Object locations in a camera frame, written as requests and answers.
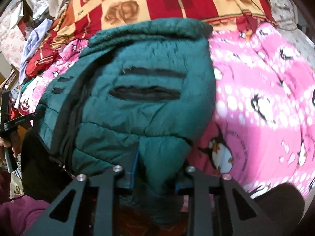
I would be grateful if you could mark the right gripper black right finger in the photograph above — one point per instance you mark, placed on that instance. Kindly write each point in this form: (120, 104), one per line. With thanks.
(220, 206)

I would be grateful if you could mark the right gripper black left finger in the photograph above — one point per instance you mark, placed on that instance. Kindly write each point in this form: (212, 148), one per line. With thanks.
(90, 205)

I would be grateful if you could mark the dark green puffer jacket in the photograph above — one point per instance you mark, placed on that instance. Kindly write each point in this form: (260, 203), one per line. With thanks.
(147, 88)

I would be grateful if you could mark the maroon sleeve forearm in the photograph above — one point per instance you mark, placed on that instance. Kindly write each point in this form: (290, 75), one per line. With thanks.
(19, 215)

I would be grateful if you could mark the person's left hand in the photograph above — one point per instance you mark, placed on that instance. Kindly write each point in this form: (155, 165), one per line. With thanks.
(15, 143)

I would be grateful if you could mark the white patterned cloth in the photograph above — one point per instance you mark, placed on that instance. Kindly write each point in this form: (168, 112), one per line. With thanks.
(27, 101)

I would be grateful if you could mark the green garment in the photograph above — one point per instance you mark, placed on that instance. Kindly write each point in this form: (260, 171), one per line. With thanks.
(24, 86)

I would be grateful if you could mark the pink penguin blanket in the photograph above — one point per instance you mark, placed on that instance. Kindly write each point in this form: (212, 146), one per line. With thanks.
(261, 131)

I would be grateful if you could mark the lavender garment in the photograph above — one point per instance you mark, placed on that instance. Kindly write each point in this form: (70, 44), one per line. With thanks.
(33, 42)

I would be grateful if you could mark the red orange rose blanket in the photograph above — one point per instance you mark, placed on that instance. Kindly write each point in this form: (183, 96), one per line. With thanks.
(83, 18)

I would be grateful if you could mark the floral bed sheet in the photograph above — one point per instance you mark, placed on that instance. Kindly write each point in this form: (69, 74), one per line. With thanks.
(293, 27)

